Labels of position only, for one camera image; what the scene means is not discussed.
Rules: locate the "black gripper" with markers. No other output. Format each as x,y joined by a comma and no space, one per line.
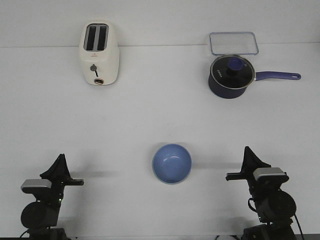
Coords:
251,162
55,193

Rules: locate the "blue bowl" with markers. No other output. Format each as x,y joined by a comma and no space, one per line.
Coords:
172,163

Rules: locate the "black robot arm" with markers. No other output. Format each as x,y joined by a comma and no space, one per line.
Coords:
41,216
273,206

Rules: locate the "dark blue saucepan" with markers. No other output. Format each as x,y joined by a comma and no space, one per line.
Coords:
260,75

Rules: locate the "glass lid blue knob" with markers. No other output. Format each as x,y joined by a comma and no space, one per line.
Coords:
232,72

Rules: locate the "clear container blue rim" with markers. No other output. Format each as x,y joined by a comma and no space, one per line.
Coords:
233,43

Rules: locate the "white two-slot toaster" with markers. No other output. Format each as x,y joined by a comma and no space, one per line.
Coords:
99,53

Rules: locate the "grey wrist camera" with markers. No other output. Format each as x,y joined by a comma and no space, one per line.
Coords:
30,186
274,174

